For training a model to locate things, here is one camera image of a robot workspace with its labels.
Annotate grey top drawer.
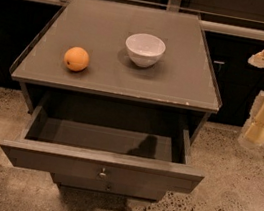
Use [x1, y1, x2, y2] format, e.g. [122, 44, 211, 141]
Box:
[0, 107, 204, 192]

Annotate grey drawer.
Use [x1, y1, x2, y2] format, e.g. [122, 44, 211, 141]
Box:
[0, 107, 204, 192]
[51, 173, 166, 201]

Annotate grey drawer cabinet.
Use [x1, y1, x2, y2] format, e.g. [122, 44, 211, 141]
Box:
[0, 0, 237, 211]

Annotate grey lower drawer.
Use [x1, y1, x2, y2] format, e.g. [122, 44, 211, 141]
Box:
[51, 173, 166, 201]

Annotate white ceramic bowl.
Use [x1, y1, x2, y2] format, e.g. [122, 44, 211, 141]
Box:
[125, 33, 166, 68]

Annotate orange fruit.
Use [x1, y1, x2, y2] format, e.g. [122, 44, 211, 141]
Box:
[63, 47, 90, 72]

